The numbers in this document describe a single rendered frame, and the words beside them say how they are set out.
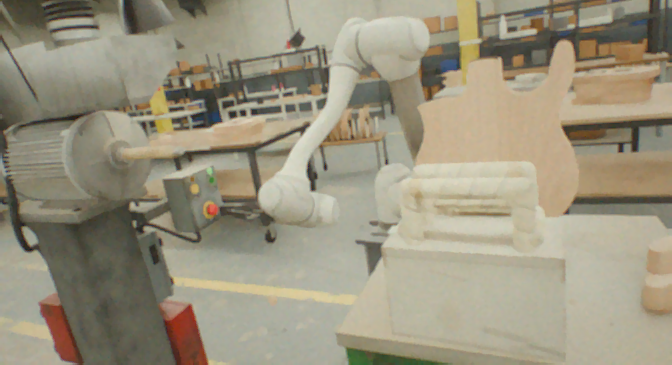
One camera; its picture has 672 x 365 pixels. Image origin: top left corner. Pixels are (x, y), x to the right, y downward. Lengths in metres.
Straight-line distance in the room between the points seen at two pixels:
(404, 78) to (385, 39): 0.13
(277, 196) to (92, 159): 0.50
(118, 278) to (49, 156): 0.45
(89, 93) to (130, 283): 0.71
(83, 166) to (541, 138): 1.11
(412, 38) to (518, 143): 0.46
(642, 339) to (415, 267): 0.36
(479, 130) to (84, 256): 1.16
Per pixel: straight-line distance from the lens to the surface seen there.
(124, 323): 1.57
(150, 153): 1.19
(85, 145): 1.26
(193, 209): 1.47
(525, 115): 0.96
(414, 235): 0.69
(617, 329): 0.84
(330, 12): 12.88
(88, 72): 1.05
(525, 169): 0.71
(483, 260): 0.67
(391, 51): 1.27
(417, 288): 0.72
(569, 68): 0.95
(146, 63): 1.03
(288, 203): 1.09
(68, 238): 1.45
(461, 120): 0.98
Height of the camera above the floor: 1.41
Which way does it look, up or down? 15 degrees down
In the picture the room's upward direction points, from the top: 9 degrees counter-clockwise
